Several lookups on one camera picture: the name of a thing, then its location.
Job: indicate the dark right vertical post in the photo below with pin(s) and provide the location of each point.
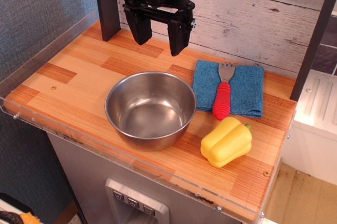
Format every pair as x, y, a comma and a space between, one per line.
313, 46

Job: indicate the yellow toy bell pepper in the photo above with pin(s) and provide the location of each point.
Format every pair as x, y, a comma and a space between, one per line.
229, 140

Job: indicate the red handled toy fork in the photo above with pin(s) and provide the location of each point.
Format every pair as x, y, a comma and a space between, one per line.
222, 102

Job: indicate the grey toy fridge cabinet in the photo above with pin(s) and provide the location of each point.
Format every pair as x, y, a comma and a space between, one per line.
87, 172

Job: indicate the white toy sink unit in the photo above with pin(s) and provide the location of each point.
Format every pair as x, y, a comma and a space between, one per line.
310, 145

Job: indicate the orange object bottom left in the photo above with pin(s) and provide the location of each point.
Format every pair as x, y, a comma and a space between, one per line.
22, 218

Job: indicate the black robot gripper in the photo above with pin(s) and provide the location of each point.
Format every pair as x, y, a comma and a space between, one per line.
178, 14

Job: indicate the silver dispenser button panel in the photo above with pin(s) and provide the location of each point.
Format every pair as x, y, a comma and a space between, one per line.
130, 206

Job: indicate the clear acrylic edge guard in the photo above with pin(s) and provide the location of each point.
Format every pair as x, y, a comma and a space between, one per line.
63, 91

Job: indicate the blue folded cloth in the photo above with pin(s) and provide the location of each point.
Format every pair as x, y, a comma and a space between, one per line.
246, 88

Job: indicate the stainless steel bowl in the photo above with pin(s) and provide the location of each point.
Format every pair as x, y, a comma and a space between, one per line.
151, 111

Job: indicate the dark left vertical post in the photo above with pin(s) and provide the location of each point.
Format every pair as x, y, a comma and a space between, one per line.
109, 18

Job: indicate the dark vertical post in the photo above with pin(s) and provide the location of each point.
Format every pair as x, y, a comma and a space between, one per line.
313, 46
109, 18

